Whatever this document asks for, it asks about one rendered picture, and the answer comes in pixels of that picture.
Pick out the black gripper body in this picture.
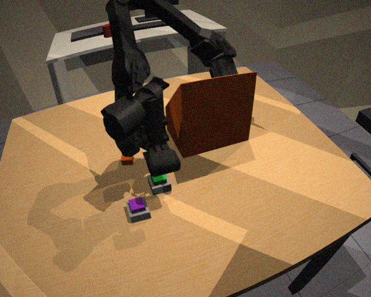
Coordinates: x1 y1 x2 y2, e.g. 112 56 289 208
139 115 181 177

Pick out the purple button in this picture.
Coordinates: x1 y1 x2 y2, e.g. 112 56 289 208
126 197 151 223

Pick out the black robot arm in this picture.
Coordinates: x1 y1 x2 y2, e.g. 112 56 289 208
101 0 238 157

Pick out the green button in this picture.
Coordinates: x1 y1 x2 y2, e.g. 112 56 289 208
147 174 171 195

